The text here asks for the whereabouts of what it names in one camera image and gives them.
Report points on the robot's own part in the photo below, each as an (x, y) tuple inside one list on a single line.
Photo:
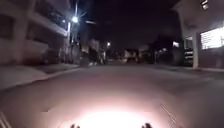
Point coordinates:
[(75, 126), (146, 125)]

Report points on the street lamp pole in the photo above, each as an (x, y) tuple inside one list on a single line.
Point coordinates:
[(75, 30)]

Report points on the pavement beside lit building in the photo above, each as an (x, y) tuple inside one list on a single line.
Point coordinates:
[(200, 69)]

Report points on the pale building with balconies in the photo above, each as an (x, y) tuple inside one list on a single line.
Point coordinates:
[(26, 33)]

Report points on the grey asphalt road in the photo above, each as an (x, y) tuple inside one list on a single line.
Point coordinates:
[(116, 86)]

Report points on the building with lit windows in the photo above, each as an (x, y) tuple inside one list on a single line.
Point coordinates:
[(203, 36)]

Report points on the dark parked vehicle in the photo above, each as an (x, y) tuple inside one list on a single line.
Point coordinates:
[(50, 56)]

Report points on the distant row of buildings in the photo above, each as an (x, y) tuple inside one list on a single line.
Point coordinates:
[(133, 53)]

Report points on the pale concrete pavement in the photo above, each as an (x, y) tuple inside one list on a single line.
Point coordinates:
[(23, 74)]

